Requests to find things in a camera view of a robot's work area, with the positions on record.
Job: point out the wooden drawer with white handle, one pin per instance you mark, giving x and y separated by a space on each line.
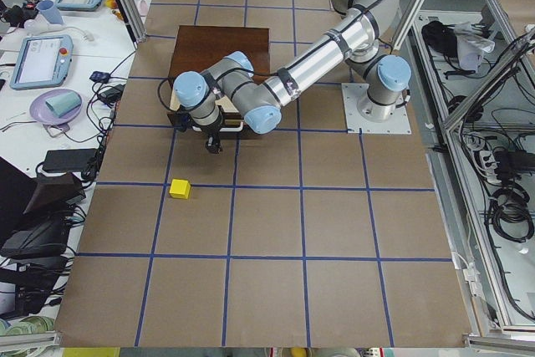
231 120

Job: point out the near teach pendant tablet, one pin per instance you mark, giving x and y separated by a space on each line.
42 62

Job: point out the dark wooden drawer box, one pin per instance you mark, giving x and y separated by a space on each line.
199 47

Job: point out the dark wooden wedge box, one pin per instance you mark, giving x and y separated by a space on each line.
54 190

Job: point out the black power adapter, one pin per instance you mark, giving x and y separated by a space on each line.
74 160

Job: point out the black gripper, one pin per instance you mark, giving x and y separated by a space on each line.
211 133

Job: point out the teal cup on plate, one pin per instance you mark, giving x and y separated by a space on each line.
62 104

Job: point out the black electronics box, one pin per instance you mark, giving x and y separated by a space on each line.
48 239

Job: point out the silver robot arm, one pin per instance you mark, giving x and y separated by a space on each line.
354 41

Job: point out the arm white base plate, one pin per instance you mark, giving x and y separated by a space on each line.
362 116

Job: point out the blue plastic cup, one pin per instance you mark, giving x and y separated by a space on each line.
49 10

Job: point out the white power strip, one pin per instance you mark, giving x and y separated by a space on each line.
487 166

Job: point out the yellow wooden block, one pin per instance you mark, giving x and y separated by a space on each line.
180 189

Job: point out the purple plate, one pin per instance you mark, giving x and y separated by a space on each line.
41 113

